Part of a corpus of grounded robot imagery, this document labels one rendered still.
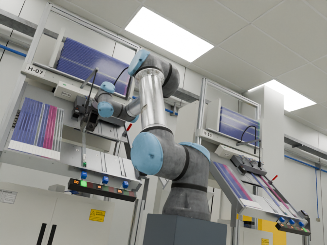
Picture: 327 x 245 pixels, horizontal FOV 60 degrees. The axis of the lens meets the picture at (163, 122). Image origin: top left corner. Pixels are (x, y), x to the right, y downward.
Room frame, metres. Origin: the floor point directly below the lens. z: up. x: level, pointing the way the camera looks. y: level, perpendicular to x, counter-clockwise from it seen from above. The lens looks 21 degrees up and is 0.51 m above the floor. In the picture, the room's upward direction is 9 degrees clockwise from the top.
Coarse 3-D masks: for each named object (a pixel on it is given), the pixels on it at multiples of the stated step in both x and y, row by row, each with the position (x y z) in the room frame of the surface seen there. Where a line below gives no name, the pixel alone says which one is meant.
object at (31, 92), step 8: (32, 88) 1.61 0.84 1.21; (40, 88) 1.66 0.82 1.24; (24, 96) 1.53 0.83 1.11; (32, 96) 1.56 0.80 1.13; (40, 96) 1.60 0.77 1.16; (48, 96) 1.64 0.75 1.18; (48, 104) 1.59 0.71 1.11; (56, 104) 1.63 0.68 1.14; (64, 104) 1.68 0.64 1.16; (72, 104) 1.72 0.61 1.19; (64, 112) 1.62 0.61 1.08; (64, 120) 1.57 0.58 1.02; (72, 120) 1.60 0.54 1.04; (80, 120) 1.65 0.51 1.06; (96, 128) 1.67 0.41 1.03; (104, 128) 1.72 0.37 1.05; (112, 128) 1.76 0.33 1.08; (120, 128) 1.81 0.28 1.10; (104, 136) 1.67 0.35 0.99; (112, 136) 1.70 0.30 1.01; (120, 136) 1.75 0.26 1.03
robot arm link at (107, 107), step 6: (102, 96) 1.29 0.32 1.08; (108, 96) 1.29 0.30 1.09; (102, 102) 1.27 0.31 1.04; (108, 102) 1.27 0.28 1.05; (114, 102) 1.30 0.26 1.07; (102, 108) 1.26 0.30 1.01; (108, 108) 1.26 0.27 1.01; (114, 108) 1.30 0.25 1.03; (120, 108) 1.32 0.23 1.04; (102, 114) 1.29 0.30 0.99; (108, 114) 1.30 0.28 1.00; (114, 114) 1.33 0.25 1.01
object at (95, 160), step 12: (12, 132) 1.31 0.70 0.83; (72, 144) 1.46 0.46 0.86; (60, 156) 1.37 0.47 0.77; (72, 156) 1.41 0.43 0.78; (96, 156) 1.50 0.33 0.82; (108, 156) 1.55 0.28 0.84; (96, 168) 1.44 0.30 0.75; (108, 168) 1.48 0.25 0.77; (120, 168) 1.53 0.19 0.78; (132, 168) 1.59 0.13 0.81
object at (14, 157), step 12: (12, 156) 1.23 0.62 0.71; (24, 156) 1.24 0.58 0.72; (36, 156) 1.26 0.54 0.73; (36, 168) 1.30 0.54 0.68; (48, 168) 1.32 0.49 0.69; (60, 168) 1.33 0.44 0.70; (72, 168) 1.34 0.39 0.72; (84, 168) 1.36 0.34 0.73; (96, 180) 1.44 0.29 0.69; (120, 180) 1.47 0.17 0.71; (132, 180) 1.49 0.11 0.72
